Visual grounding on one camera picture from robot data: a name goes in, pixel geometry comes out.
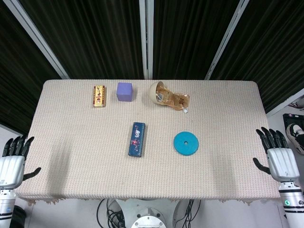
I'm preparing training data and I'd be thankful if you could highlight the black rounded object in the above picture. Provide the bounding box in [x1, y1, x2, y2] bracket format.
[9, 205, 26, 228]

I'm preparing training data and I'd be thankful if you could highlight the blue glasses case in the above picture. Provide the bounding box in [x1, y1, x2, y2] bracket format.
[127, 122, 147, 158]

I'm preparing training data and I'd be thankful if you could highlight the purple foam cube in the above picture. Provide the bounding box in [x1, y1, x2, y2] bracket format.
[116, 82, 133, 102]

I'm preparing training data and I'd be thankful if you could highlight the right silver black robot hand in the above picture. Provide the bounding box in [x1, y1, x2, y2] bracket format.
[253, 127, 300, 183]

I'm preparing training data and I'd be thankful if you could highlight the white and black sneaker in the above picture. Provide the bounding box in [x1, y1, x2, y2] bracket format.
[286, 123, 304, 155]

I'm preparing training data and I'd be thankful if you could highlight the teal disc with hole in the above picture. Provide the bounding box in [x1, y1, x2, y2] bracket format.
[173, 131, 200, 156]

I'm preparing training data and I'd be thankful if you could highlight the grey metal frame post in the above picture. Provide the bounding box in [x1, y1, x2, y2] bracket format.
[9, 0, 70, 80]
[204, 0, 250, 80]
[139, 0, 155, 80]
[265, 87, 304, 117]

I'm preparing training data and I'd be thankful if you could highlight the black floor mat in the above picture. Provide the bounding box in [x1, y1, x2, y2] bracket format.
[282, 113, 304, 152]

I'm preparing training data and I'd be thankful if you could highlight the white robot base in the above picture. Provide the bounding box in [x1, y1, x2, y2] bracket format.
[114, 198, 188, 228]

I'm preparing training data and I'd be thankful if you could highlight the black curtain panel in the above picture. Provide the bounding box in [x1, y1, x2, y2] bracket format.
[20, 0, 146, 80]
[210, 0, 304, 114]
[0, 0, 63, 137]
[153, 0, 235, 80]

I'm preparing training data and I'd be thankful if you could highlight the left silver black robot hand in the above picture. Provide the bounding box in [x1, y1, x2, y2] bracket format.
[0, 135, 42, 190]

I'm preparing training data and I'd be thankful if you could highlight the beige woven tablecloth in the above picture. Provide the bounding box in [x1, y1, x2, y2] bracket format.
[11, 79, 286, 206]

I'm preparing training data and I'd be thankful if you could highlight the black cable bundle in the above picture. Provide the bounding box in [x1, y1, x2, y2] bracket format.
[96, 198, 128, 228]
[181, 199, 202, 228]

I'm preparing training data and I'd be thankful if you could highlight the red and yellow box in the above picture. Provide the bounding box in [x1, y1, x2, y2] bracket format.
[92, 85, 107, 108]

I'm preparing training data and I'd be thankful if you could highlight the beige bowl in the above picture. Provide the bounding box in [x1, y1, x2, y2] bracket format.
[149, 81, 167, 105]

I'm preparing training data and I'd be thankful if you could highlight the golden brown snack pouch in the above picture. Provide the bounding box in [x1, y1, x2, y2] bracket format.
[155, 83, 191, 114]

